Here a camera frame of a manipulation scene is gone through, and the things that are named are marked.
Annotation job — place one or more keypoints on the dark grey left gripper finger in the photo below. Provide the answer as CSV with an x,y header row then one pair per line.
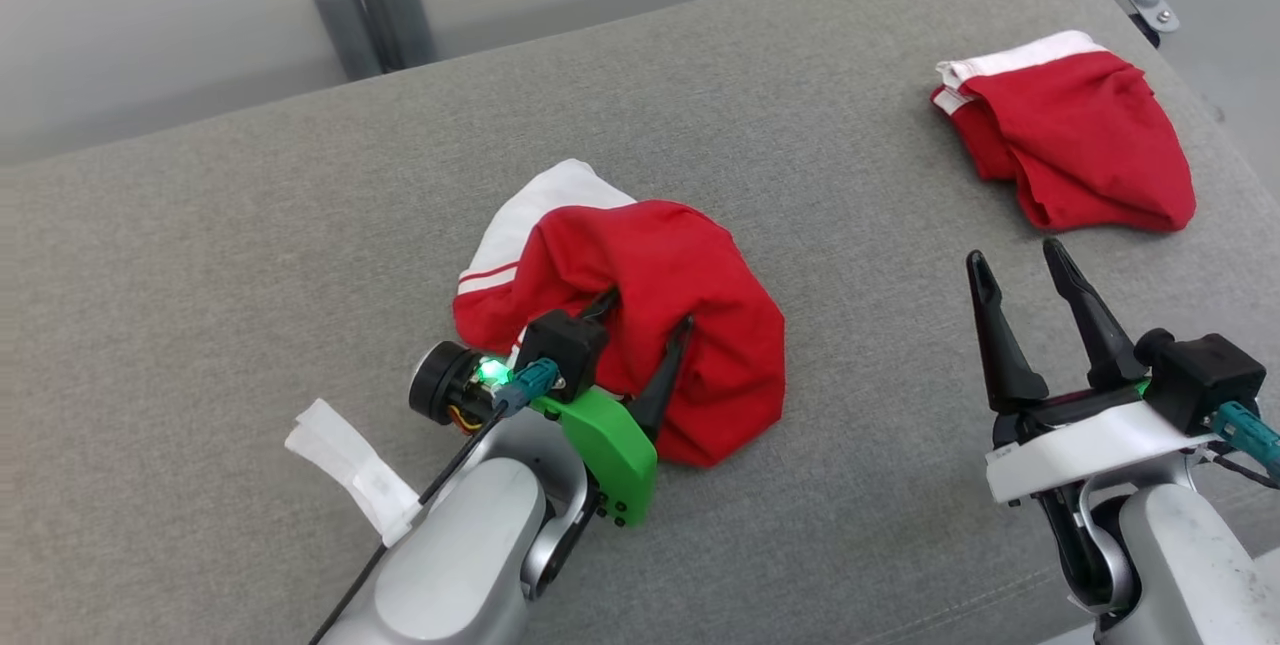
x,y
603,308
660,395

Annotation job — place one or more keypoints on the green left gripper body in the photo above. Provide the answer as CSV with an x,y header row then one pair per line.
x,y
610,455

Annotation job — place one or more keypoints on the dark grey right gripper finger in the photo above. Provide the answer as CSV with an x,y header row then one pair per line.
x,y
1095,325
1000,355

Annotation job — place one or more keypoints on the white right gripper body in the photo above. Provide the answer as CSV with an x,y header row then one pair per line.
x,y
1090,450

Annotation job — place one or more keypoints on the red garment with white trim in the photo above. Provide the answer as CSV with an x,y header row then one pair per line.
x,y
680,275

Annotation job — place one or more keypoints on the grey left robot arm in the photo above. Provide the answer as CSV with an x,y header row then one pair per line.
x,y
470,565

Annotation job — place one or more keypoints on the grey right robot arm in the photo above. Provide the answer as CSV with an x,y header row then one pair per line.
x,y
1180,565

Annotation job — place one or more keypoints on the red garment with gathered band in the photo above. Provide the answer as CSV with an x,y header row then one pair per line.
x,y
1090,145

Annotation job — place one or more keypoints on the black cylindrical module green light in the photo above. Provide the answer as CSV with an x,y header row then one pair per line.
x,y
445,385

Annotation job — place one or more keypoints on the white tape tag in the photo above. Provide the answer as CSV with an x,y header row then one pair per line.
x,y
350,465

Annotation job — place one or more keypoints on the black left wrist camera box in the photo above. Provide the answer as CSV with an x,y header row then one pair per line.
x,y
562,350

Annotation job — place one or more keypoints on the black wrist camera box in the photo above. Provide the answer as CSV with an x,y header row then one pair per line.
x,y
562,350
1200,380

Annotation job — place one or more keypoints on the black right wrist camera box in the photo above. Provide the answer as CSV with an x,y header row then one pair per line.
x,y
1200,380

